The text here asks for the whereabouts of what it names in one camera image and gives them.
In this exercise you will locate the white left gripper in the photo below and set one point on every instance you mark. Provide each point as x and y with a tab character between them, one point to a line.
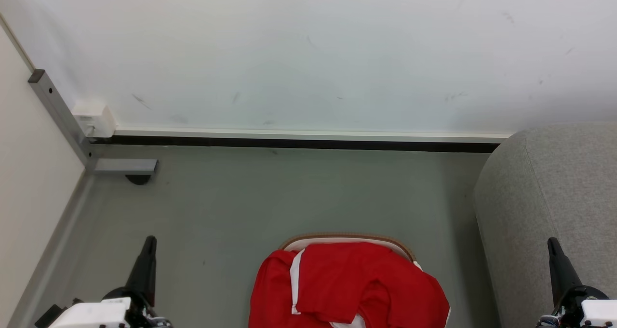
91	314

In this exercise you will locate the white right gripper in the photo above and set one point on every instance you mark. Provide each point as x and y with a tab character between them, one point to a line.
590	308

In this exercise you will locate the red jersey with numbers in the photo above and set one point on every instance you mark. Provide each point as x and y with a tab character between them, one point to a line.
414	294

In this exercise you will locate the grey fabric sofa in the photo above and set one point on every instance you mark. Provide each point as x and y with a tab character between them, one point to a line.
540	198

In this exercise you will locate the white laundry basket brown rim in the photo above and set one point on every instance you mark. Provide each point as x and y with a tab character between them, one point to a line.
347	237

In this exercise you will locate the white and black baseboard strip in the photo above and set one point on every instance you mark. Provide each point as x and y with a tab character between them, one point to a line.
308	139

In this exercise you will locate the black frame foot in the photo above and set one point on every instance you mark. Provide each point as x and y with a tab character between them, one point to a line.
139	179

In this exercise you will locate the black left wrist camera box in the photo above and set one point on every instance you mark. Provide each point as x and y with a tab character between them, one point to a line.
48	315

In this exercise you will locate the white wall socket box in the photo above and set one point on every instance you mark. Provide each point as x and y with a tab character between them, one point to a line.
95	118

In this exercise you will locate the grey metal frame profile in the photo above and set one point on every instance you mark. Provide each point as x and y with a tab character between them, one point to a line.
60	113

